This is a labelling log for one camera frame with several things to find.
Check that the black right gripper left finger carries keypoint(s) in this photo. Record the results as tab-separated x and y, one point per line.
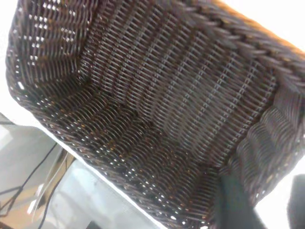
233	207

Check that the dark brown woven wicker basket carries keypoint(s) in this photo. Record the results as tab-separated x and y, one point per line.
155	95

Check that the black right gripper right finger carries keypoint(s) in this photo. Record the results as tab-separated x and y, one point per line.
298	202

